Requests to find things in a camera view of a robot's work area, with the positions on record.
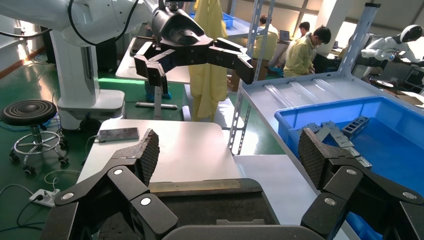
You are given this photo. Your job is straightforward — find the person in yellow coat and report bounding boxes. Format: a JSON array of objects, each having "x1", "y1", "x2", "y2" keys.
[
  {"x1": 252, "y1": 13, "x2": 280, "y2": 63},
  {"x1": 283, "y1": 25, "x2": 332, "y2": 78}
]

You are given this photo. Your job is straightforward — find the white power strip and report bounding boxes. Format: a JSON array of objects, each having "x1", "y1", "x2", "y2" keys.
[{"x1": 28, "y1": 187, "x2": 62, "y2": 209}]

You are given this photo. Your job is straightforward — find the dark smartphone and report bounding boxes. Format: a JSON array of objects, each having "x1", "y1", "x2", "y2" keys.
[{"x1": 97, "y1": 127, "x2": 141, "y2": 144}]

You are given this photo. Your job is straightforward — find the black round wheeled stool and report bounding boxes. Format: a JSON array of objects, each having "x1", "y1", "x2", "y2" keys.
[{"x1": 0, "y1": 98, "x2": 71, "y2": 177}]

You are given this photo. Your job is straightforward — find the person in pale coat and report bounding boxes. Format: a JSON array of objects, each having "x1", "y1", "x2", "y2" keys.
[{"x1": 277, "y1": 21, "x2": 312, "y2": 68}]

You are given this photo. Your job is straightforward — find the brown cardboard box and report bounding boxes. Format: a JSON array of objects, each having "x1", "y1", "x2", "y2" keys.
[{"x1": 228, "y1": 58, "x2": 270, "y2": 92}]

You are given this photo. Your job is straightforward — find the person with blue shoe covers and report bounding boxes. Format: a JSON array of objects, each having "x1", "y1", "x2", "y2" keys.
[{"x1": 144, "y1": 81, "x2": 173, "y2": 101}]

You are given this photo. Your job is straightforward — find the grey metal shelf rack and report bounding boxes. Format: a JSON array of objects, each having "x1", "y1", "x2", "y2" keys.
[{"x1": 227, "y1": 0, "x2": 424, "y2": 194}]

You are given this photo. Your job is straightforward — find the black foam container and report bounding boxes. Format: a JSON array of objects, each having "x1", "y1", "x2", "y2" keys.
[{"x1": 97, "y1": 178, "x2": 281, "y2": 240}]

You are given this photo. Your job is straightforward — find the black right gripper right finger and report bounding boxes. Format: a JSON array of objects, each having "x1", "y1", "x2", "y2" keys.
[{"x1": 299, "y1": 128, "x2": 424, "y2": 240}]

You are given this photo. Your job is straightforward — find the large blue plastic bin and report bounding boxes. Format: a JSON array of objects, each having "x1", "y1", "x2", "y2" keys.
[{"x1": 273, "y1": 95, "x2": 424, "y2": 240}]

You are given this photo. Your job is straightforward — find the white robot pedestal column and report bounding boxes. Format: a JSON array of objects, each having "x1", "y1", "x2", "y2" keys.
[{"x1": 49, "y1": 29, "x2": 127, "y2": 132}]

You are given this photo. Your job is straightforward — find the small blue plastic crate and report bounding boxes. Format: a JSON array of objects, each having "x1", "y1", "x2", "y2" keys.
[{"x1": 189, "y1": 12, "x2": 236, "y2": 28}]

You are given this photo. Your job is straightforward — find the white desk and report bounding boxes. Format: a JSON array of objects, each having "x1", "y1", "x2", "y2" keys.
[{"x1": 114, "y1": 35, "x2": 192, "y2": 121}]

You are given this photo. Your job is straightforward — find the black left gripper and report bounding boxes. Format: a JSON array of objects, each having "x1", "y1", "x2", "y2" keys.
[{"x1": 133, "y1": 6, "x2": 256, "y2": 96}]

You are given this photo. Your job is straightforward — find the white humanoid robot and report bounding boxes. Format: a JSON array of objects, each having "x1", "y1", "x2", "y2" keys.
[{"x1": 360, "y1": 24, "x2": 424, "y2": 68}]

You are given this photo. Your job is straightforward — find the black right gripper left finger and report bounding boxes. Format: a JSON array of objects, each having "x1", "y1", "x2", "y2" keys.
[{"x1": 39, "y1": 128, "x2": 180, "y2": 240}]

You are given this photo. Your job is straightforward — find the yellow hanging coat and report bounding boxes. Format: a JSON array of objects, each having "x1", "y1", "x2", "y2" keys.
[{"x1": 188, "y1": 0, "x2": 230, "y2": 123}]

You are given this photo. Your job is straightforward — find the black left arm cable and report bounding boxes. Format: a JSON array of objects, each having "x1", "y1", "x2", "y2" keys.
[{"x1": 0, "y1": 0, "x2": 141, "y2": 48}]

